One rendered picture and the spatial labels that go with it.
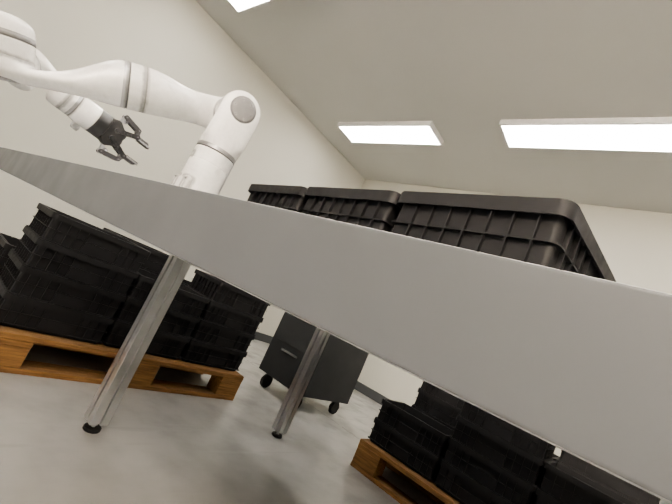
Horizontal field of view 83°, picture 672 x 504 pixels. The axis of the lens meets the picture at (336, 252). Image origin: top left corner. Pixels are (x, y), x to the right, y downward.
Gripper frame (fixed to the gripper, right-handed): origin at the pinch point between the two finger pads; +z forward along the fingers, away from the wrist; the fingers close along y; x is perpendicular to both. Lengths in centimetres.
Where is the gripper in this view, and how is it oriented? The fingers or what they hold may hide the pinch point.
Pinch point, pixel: (138, 153)
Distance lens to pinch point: 133.1
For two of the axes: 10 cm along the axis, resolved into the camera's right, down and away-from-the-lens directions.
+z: 4.9, 4.7, 7.3
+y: 4.7, -8.5, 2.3
